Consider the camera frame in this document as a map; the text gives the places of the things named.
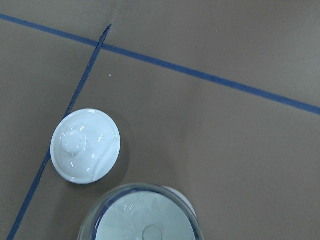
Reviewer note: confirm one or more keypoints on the clear plastic funnel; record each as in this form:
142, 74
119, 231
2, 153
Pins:
137, 211

